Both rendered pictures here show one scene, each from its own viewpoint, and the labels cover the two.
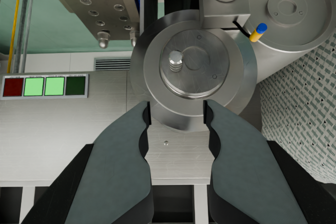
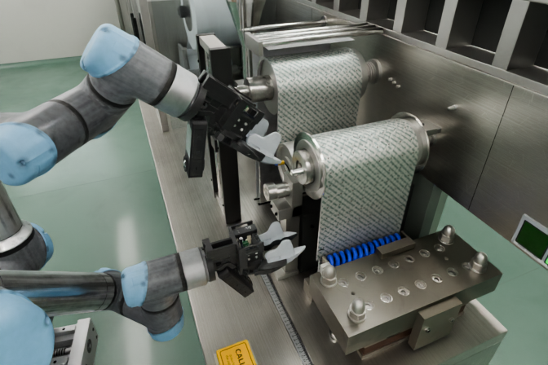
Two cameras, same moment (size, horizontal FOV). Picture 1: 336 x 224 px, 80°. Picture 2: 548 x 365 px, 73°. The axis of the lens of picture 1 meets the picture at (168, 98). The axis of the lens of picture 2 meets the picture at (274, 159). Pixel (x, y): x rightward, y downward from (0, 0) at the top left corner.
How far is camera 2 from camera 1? 0.67 m
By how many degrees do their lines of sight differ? 67
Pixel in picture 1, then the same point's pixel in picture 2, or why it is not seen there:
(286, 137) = (329, 90)
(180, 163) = (448, 78)
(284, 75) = (322, 129)
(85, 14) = (445, 284)
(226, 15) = (288, 178)
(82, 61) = not seen: outside the picture
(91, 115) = (529, 188)
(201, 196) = (443, 33)
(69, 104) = not seen: outside the picture
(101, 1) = (409, 272)
